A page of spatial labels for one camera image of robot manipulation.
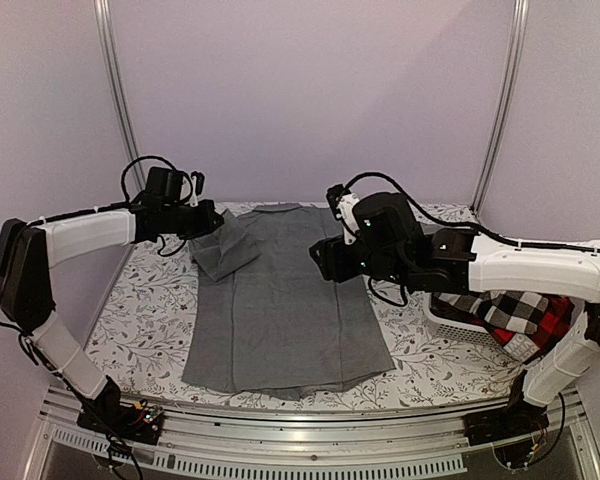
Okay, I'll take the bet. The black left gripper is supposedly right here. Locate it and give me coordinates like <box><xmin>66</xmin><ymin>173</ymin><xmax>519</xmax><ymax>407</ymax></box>
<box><xmin>162</xmin><ymin>199</ymin><xmax>224</xmax><ymax>241</ymax></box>

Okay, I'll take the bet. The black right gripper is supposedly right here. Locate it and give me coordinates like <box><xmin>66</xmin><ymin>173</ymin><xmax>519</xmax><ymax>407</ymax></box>
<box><xmin>310</xmin><ymin>233</ymin><xmax>411</xmax><ymax>286</ymax></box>

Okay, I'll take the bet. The grey long sleeve shirt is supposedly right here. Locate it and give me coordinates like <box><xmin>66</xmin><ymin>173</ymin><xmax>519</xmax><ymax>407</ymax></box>
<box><xmin>182</xmin><ymin>203</ymin><xmax>394</xmax><ymax>400</ymax></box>

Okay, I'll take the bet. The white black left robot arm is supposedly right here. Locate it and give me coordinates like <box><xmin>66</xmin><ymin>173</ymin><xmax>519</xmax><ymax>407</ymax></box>
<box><xmin>0</xmin><ymin>200</ymin><xmax>224</xmax><ymax>434</ymax></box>

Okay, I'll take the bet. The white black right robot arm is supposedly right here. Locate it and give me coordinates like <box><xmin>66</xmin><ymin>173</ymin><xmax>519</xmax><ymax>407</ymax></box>
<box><xmin>309</xmin><ymin>228</ymin><xmax>600</xmax><ymax>436</ymax></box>

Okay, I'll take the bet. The white plastic laundry basket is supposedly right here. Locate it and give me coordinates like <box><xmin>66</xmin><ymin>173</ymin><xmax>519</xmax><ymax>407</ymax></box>
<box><xmin>423</xmin><ymin>293</ymin><xmax>499</xmax><ymax>347</ymax></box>

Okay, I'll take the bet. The black white checkered shirt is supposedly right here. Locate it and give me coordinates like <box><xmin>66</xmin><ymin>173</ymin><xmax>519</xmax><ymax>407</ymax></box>
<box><xmin>431</xmin><ymin>291</ymin><xmax>550</xmax><ymax>334</ymax></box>

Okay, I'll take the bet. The floral patterned table cloth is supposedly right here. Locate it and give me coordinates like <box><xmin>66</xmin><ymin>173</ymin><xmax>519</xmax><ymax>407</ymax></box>
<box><xmin>82</xmin><ymin>201</ymin><xmax>531</xmax><ymax>412</ymax></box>

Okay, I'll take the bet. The red black plaid shirt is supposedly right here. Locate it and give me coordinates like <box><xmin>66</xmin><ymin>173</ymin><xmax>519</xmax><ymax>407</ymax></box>
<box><xmin>481</xmin><ymin>296</ymin><xmax>575</xmax><ymax>364</ymax></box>

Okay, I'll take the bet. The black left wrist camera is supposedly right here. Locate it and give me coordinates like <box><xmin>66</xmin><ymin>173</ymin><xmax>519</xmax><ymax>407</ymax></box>
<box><xmin>144</xmin><ymin>167</ymin><xmax>206</xmax><ymax>206</ymax></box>

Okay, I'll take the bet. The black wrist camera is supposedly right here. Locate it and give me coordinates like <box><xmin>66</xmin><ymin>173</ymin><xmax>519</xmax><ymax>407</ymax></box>
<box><xmin>326</xmin><ymin>184</ymin><xmax>424</xmax><ymax>248</ymax></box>
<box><xmin>144</xmin><ymin>167</ymin><xmax>206</xmax><ymax>206</ymax></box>

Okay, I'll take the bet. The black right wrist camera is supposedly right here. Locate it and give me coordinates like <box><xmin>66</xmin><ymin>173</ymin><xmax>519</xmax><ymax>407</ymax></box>
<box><xmin>326</xmin><ymin>184</ymin><xmax>424</xmax><ymax>248</ymax></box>

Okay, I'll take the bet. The aluminium front rail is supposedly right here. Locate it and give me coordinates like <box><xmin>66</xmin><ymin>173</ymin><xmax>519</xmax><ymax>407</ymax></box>
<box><xmin>23</xmin><ymin>387</ymin><xmax>600</xmax><ymax>479</ymax></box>

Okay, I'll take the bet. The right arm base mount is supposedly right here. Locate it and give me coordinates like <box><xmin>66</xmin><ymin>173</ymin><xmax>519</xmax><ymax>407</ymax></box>
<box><xmin>462</xmin><ymin>402</ymin><xmax>549</xmax><ymax>446</ymax></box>

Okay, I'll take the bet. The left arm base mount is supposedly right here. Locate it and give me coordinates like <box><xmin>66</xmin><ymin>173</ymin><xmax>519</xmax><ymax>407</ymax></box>
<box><xmin>77</xmin><ymin>399</ymin><xmax>164</xmax><ymax>445</ymax></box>

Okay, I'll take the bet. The aluminium frame post left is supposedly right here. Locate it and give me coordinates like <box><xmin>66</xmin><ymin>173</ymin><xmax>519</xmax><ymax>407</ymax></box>
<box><xmin>93</xmin><ymin>0</ymin><xmax>139</xmax><ymax>163</ymax></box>

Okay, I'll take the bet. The aluminium frame post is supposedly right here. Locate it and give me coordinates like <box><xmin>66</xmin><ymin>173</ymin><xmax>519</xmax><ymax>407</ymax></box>
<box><xmin>93</xmin><ymin>0</ymin><xmax>139</xmax><ymax>163</ymax></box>
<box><xmin>471</xmin><ymin>0</ymin><xmax>529</xmax><ymax>217</ymax></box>

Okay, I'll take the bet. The aluminium frame post right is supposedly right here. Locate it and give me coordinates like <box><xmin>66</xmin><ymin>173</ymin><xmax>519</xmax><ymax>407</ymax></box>
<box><xmin>471</xmin><ymin>0</ymin><xmax>529</xmax><ymax>217</ymax></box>

